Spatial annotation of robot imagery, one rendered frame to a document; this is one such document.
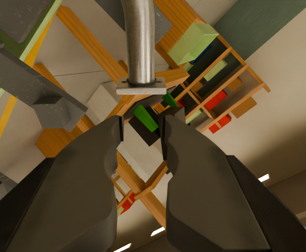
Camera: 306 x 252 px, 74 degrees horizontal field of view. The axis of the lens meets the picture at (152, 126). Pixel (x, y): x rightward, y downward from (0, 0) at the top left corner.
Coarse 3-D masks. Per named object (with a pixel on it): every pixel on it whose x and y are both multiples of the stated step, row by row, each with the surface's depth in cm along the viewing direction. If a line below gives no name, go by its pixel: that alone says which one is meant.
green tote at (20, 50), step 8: (56, 0) 32; (48, 8) 32; (56, 8) 33; (40, 16) 33; (48, 16) 33; (40, 24) 34; (0, 32) 36; (32, 32) 34; (40, 32) 35; (8, 40) 36; (24, 40) 35; (32, 40) 35; (8, 48) 36; (16, 48) 36; (24, 48) 35; (16, 56) 36; (24, 56) 37; (0, 88) 39; (0, 96) 41
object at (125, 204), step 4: (116, 176) 590; (112, 180) 572; (116, 180) 587; (116, 184) 578; (120, 188) 578; (120, 192) 577; (124, 192) 579; (128, 192) 587; (132, 192) 599; (124, 196) 576; (128, 196) 580; (132, 196) 594; (116, 200) 597; (124, 200) 557; (128, 200) 574; (132, 200) 585; (120, 204) 541; (124, 204) 560; (128, 204) 566; (120, 208) 544; (124, 208) 565; (128, 208) 558; (120, 212) 535
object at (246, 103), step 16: (208, 48) 552; (192, 64) 559; (224, 64) 509; (208, 80) 537; (240, 80) 516; (192, 96) 563; (208, 96) 542; (224, 96) 535; (192, 112) 573; (208, 112) 558; (224, 112) 536; (240, 112) 529
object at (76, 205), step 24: (120, 120) 11; (72, 144) 9; (96, 144) 9; (72, 168) 8; (96, 168) 8; (48, 192) 7; (72, 192) 7; (96, 192) 7; (24, 216) 6; (48, 216) 6; (72, 216) 6; (96, 216) 6; (24, 240) 5; (48, 240) 5; (72, 240) 5; (96, 240) 6
